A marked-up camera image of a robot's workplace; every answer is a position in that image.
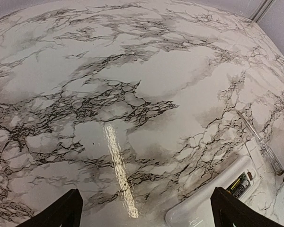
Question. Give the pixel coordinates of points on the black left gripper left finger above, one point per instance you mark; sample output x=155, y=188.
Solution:
x=64, y=212

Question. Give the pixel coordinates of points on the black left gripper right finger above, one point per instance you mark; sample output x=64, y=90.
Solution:
x=228, y=211

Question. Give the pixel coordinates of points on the white remote control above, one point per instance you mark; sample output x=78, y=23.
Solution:
x=196, y=211

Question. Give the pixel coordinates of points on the white battery cover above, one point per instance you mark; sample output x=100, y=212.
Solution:
x=255, y=154

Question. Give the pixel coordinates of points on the black aa battery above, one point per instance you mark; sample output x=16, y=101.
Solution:
x=234, y=185
x=239, y=190

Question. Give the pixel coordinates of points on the aluminium frame corner post right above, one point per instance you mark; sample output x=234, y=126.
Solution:
x=261, y=10

